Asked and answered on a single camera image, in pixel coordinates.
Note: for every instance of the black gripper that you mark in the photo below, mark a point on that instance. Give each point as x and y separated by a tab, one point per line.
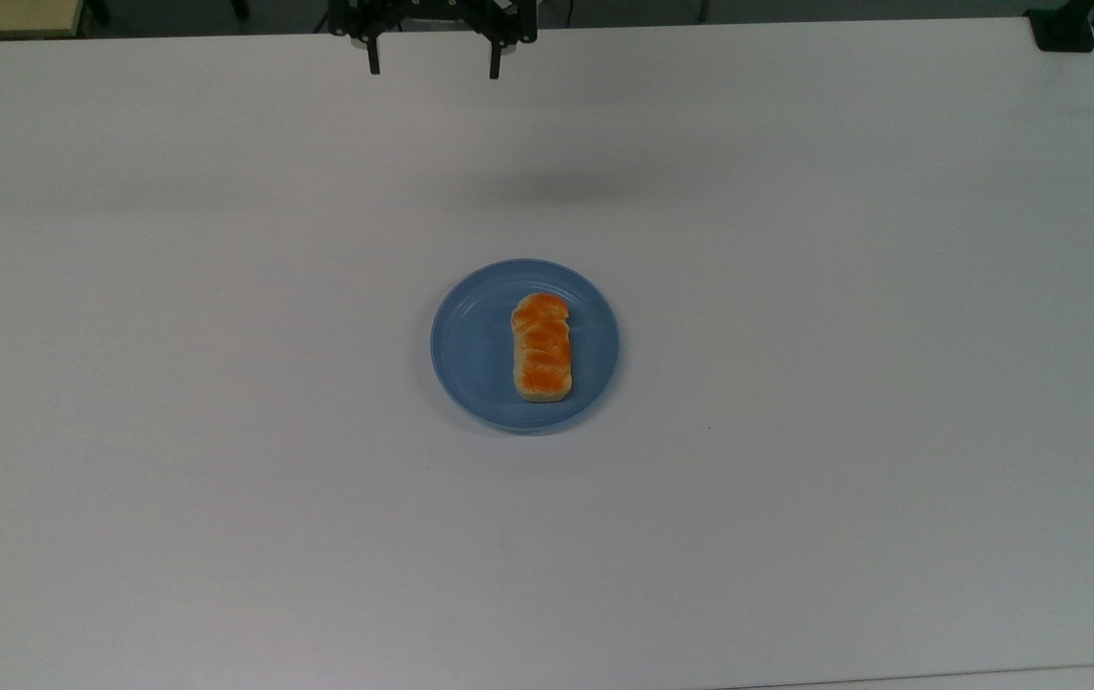
432	13

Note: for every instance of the orange glazed bread loaf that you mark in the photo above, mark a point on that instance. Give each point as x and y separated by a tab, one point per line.
541	348

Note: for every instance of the blue round plate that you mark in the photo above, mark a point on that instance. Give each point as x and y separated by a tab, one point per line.
470	350

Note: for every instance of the light wooden table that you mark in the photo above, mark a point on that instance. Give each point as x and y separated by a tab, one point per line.
6	17

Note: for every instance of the black table clamp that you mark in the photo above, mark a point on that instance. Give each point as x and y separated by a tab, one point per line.
1062	29

